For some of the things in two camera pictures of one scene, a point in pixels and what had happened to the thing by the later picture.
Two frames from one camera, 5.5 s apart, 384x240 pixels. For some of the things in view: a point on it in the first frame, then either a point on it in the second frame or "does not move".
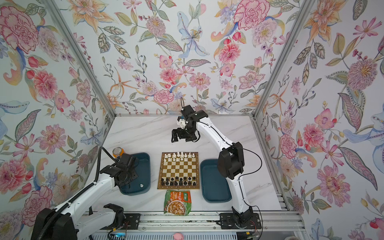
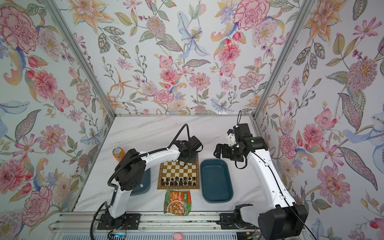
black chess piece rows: [179, 181] does not move
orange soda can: [118, 151] does not move
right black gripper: [180, 131] → [225, 148]
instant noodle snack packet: [177, 202] does not move
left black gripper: [135, 176] → [194, 159]
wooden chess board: [179, 170] does not move
